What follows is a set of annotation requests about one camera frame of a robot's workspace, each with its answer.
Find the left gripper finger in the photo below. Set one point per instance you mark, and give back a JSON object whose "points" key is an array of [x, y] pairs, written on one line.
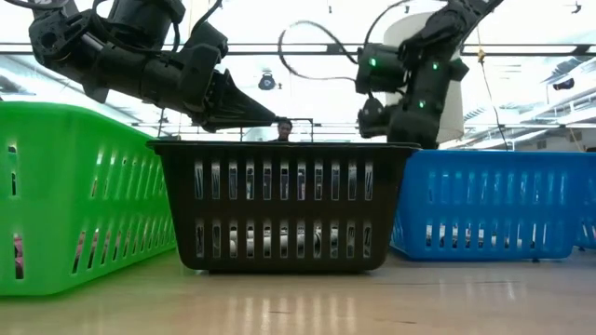
{"points": [[237, 102], [233, 125]]}

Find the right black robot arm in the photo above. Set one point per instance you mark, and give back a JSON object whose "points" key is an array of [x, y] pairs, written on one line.
{"points": [[433, 37]]}

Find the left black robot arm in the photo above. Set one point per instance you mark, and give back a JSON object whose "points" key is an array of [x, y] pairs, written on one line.
{"points": [[116, 70]]}

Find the black ceiling spotlight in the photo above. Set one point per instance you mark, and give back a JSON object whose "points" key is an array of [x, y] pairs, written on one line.
{"points": [[266, 83]]}

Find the white cylindrical table lamp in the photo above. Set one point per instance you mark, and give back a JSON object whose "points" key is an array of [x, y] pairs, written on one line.
{"points": [[455, 111]]}

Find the person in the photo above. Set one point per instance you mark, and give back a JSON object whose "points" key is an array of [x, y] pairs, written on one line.
{"points": [[283, 128]]}

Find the black plastic basket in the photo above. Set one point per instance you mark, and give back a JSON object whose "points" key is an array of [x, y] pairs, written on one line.
{"points": [[284, 209]]}

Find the black ceiling beam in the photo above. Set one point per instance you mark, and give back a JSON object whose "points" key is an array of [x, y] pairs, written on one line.
{"points": [[335, 48]]}

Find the blue plastic basket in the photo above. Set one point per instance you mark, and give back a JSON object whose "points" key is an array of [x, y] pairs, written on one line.
{"points": [[587, 209], [489, 213]]}

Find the black ceiling fixture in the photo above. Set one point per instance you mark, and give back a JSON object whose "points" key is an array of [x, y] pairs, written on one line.
{"points": [[563, 84]]}

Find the green plastic basket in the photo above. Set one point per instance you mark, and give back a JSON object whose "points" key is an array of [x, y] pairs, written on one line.
{"points": [[56, 209]]}

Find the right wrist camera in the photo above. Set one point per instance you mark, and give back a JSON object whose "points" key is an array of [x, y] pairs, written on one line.
{"points": [[375, 118]]}

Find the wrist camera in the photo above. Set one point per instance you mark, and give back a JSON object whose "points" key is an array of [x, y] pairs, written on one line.
{"points": [[209, 39], [375, 118]]}

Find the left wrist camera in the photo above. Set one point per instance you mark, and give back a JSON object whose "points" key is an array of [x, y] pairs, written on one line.
{"points": [[209, 39]]}

